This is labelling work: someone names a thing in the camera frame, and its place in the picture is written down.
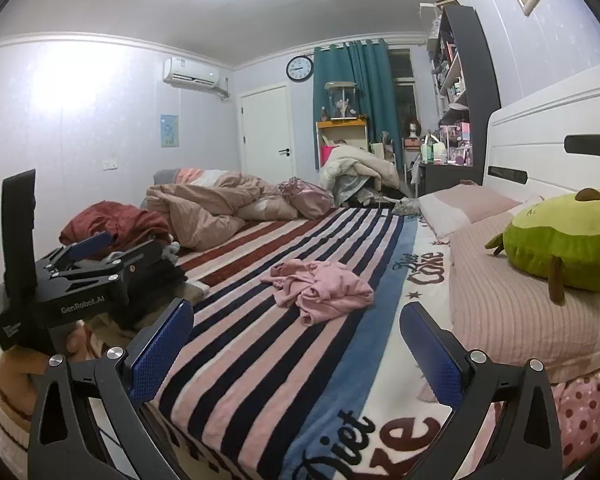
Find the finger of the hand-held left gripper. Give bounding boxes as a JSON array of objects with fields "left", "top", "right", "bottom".
[
  {"left": 34, "top": 232, "right": 114, "bottom": 275},
  {"left": 55, "top": 239, "right": 164, "bottom": 283}
]

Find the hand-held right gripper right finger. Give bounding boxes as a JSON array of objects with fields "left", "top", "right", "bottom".
[{"left": 399, "top": 301, "right": 566, "bottom": 480}]

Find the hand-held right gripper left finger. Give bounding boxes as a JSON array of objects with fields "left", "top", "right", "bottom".
[{"left": 27, "top": 297, "right": 196, "bottom": 480}]

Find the dark red shirt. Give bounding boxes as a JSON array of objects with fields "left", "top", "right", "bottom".
[{"left": 60, "top": 201, "right": 173, "bottom": 252}]

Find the pink garment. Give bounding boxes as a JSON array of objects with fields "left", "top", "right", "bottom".
[{"left": 260, "top": 259, "right": 376, "bottom": 326}]

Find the pile of dark clothes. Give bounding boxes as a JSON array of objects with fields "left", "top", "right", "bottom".
[{"left": 105, "top": 242, "right": 211, "bottom": 331}]

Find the person's left hand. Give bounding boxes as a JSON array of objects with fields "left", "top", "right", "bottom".
[{"left": 0, "top": 326, "right": 89, "bottom": 392}]

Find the beige duvet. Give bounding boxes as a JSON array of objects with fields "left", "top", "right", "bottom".
[{"left": 146, "top": 170, "right": 301, "bottom": 251}]

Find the pink ribbed pillow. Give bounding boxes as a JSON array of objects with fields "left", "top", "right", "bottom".
[{"left": 450, "top": 210, "right": 600, "bottom": 386}]

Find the striped printed blanket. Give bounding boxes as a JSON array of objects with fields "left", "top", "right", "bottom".
[{"left": 145, "top": 205, "right": 486, "bottom": 480}]

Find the grey patterned cloth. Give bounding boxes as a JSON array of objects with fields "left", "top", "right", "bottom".
[{"left": 395, "top": 197, "right": 424, "bottom": 218}]

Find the pink and white pillow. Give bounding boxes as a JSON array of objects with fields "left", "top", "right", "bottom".
[{"left": 417, "top": 182, "right": 523, "bottom": 241}]

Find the pink polka dot sheet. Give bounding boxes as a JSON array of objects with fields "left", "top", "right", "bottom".
[{"left": 550, "top": 370, "right": 600, "bottom": 471}]

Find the green avocado plush toy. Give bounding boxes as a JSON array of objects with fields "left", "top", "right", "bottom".
[{"left": 485, "top": 187, "right": 600, "bottom": 306}]

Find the mauve ruffled cloth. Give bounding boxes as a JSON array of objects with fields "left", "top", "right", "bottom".
[{"left": 277, "top": 177, "right": 335, "bottom": 220}]

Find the white door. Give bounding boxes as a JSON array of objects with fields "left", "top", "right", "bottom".
[{"left": 239, "top": 85, "right": 297, "bottom": 181}]

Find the white air conditioner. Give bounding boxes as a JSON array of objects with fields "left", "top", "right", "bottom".
[{"left": 162, "top": 56, "right": 222, "bottom": 89}]

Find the pile of cream blankets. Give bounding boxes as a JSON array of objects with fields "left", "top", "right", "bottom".
[{"left": 320, "top": 144, "right": 401, "bottom": 208}]

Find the mannequin head with wig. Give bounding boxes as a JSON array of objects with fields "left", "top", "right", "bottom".
[{"left": 402, "top": 116, "right": 424, "bottom": 151}]

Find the white bed headboard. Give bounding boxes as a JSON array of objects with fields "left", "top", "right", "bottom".
[{"left": 482, "top": 77, "right": 600, "bottom": 211}]

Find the yellow shelf unit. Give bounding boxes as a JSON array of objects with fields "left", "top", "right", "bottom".
[{"left": 315, "top": 117, "right": 370, "bottom": 170}]

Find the window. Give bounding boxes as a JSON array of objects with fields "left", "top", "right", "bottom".
[{"left": 387, "top": 49, "right": 419, "bottom": 151}]

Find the glass tank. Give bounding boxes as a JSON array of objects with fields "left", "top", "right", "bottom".
[{"left": 325, "top": 81, "right": 361, "bottom": 121}]

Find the teal curtain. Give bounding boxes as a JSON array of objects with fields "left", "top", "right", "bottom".
[{"left": 312, "top": 39, "right": 406, "bottom": 171}]

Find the blue wall poster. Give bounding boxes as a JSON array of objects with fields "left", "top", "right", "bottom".
[{"left": 160, "top": 114, "right": 180, "bottom": 148}]

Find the round wall clock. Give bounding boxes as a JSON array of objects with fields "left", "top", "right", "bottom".
[{"left": 285, "top": 55, "right": 315, "bottom": 83}]

